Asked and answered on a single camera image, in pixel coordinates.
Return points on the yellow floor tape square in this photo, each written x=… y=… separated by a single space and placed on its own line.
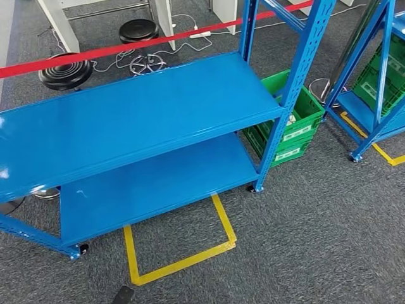
x=389 y=157
x=134 y=260

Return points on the long red barrier belt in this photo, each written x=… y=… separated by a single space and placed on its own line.
x=127 y=47

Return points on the white panel desk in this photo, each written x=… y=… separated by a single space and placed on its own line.
x=63 y=29
x=226 y=12

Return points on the black round stool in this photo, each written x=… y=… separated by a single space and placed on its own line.
x=139 y=29
x=65 y=73

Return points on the black robot mobile base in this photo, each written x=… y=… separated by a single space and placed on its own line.
x=122 y=296

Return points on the blue metal shelf rack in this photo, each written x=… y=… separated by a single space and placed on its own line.
x=303 y=54
x=382 y=75

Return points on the white power strip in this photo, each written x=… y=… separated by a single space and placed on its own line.
x=200 y=35

